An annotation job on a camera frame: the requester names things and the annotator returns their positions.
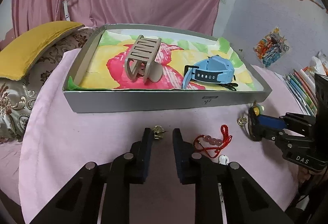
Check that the stack of books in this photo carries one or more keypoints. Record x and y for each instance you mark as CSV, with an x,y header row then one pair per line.
x,y
301,83

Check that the white window handle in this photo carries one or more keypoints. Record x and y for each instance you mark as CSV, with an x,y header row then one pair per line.
x,y
66,10

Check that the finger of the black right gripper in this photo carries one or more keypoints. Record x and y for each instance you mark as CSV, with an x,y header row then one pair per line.
x,y
265,120
259,133

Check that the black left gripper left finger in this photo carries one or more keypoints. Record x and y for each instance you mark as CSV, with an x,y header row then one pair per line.
x,y
101,193

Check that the small gold earring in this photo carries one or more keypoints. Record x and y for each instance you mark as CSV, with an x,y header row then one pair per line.
x,y
242,121

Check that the colourful floral cloth liner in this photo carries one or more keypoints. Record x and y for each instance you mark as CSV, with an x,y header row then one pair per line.
x,y
105,71

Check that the floral patterned pillow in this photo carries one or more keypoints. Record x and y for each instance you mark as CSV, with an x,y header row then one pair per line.
x,y
18,97

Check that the colourful wall sticker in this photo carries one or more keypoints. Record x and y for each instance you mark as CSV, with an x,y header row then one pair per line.
x,y
271,47

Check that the white chain hair clip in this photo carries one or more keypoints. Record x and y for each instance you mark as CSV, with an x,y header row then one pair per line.
x,y
223,160

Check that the beige hair claw clip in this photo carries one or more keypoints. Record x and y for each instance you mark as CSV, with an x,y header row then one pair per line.
x,y
140,60

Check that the yellow pillow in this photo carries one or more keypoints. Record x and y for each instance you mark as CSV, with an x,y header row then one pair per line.
x,y
21,54

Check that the blue smart watch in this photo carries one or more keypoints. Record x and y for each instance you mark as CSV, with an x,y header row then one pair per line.
x,y
213,70

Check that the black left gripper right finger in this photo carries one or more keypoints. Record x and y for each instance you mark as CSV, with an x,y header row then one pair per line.
x,y
223,193

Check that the pink bed sheet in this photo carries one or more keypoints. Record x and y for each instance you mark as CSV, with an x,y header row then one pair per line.
x,y
58,142

